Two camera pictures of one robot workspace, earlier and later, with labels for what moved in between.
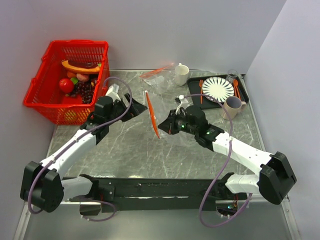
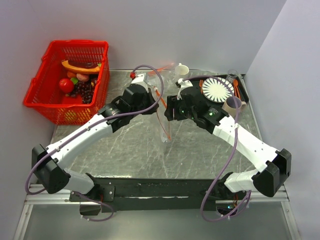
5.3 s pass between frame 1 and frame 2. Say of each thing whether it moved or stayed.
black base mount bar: stayed
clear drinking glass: stayed
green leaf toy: stayed
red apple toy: stayed
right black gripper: moved
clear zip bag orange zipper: moved
